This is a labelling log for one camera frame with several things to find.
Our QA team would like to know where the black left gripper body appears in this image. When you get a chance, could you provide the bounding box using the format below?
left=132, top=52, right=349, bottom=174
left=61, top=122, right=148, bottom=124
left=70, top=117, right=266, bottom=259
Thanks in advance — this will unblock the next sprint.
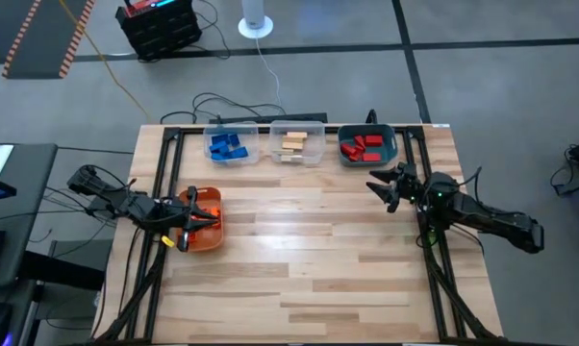
left=154, top=201, right=194, bottom=232

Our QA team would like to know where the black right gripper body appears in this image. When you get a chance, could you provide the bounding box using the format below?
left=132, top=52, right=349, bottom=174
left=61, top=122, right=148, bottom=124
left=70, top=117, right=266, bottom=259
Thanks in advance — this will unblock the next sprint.
left=395, top=162, right=428, bottom=206

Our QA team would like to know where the orange plastic bin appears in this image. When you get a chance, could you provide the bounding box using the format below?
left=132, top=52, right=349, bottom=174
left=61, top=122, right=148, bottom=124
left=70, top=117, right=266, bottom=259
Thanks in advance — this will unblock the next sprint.
left=174, top=186, right=225, bottom=254

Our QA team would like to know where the teal plastic bin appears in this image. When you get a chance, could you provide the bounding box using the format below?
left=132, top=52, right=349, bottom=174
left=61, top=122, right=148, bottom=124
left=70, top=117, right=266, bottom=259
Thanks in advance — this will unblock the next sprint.
left=337, top=123, right=399, bottom=168

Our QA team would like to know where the clear plastic bin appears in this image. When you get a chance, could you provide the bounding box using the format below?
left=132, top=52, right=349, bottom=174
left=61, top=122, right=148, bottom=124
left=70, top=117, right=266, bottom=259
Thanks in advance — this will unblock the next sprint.
left=268, top=120, right=327, bottom=167
left=202, top=120, right=261, bottom=166

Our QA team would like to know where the black flat panel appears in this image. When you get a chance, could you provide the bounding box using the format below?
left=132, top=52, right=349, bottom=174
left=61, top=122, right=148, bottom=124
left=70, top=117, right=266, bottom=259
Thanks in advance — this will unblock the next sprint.
left=18, top=238, right=106, bottom=292

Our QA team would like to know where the grey desk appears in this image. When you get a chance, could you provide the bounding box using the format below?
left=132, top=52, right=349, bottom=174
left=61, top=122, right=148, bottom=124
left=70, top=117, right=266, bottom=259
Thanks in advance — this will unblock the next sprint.
left=0, top=142, right=59, bottom=289

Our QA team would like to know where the black equipment case red top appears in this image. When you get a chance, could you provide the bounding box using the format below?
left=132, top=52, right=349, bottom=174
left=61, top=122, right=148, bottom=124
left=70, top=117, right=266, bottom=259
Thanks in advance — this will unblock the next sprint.
left=114, top=0, right=204, bottom=62

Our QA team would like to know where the white pole round base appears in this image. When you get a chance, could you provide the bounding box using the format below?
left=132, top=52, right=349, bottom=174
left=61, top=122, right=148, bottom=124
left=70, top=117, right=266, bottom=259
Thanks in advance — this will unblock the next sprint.
left=237, top=0, right=275, bottom=40

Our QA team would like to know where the black mat orange striped edge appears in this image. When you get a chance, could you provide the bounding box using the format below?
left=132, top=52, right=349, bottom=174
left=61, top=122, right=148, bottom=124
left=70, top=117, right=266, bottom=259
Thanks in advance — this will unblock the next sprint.
left=1, top=0, right=96, bottom=80
left=0, top=0, right=41, bottom=66

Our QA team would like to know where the black aluminium table frame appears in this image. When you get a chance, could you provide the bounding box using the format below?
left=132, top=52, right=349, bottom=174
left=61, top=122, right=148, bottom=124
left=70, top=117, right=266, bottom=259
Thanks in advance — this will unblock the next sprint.
left=94, top=124, right=502, bottom=345

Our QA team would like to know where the black cable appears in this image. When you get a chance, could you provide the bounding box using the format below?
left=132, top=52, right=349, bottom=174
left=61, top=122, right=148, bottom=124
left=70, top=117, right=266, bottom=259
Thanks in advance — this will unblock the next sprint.
left=159, top=91, right=289, bottom=125
left=192, top=0, right=232, bottom=62

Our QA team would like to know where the white cable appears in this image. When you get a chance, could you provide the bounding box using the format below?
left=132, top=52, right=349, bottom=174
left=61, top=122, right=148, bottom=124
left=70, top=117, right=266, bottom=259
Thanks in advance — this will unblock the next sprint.
left=254, top=37, right=285, bottom=115

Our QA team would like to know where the yellow floor cable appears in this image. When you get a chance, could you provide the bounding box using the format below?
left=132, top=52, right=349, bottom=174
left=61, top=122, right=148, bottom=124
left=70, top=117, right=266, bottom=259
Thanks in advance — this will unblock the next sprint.
left=57, top=0, right=153, bottom=123

